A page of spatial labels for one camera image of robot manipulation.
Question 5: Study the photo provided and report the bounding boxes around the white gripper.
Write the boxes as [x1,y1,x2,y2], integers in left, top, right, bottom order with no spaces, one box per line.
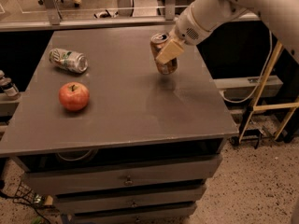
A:
[155,6,215,64]

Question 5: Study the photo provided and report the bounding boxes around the orange soda can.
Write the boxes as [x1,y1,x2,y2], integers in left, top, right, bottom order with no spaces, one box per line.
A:
[150,32,178,75]

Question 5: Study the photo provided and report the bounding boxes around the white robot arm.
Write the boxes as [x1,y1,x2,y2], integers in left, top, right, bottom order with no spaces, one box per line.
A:
[155,0,299,64]

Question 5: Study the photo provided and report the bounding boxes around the green white soda can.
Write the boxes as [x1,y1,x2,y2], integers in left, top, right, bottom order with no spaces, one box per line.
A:
[49,49,89,74]

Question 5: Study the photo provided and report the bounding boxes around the grey drawer cabinet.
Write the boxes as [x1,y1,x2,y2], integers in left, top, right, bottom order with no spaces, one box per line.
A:
[0,24,239,224]

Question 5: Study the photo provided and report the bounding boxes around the red apple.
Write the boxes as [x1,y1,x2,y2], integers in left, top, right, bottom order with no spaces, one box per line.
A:
[58,82,90,111]

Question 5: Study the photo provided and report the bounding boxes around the top grey drawer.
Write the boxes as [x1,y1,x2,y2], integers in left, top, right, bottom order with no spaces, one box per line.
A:
[22,155,222,195]

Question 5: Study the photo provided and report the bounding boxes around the grey drawer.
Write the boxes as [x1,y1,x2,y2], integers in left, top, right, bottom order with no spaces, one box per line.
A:
[54,184,206,214]
[22,155,222,195]
[74,202,196,224]

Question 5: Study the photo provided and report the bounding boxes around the white bowl in drawer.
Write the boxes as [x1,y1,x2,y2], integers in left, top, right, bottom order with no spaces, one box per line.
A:
[55,150,97,163]

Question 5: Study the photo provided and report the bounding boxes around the bottom grey drawer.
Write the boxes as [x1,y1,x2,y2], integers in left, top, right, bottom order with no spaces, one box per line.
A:
[74,202,196,224]

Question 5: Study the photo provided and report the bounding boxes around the middle grey drawer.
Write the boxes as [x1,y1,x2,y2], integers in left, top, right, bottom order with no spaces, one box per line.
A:
[54,184,206,214]

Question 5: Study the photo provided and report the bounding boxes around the metal railing frame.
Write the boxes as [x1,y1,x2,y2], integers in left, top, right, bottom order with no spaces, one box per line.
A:
[0,0,194,32]

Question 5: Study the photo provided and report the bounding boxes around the white cable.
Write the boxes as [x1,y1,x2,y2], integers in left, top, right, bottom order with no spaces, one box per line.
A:
[220,30,274,105]

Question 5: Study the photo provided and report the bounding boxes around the yellow metal frame cart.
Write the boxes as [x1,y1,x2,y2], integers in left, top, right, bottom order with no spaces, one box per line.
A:
[229,40,299,150]

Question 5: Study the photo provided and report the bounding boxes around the black wire basket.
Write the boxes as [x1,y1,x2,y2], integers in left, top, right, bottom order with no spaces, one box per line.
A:
[13,181,45,208]

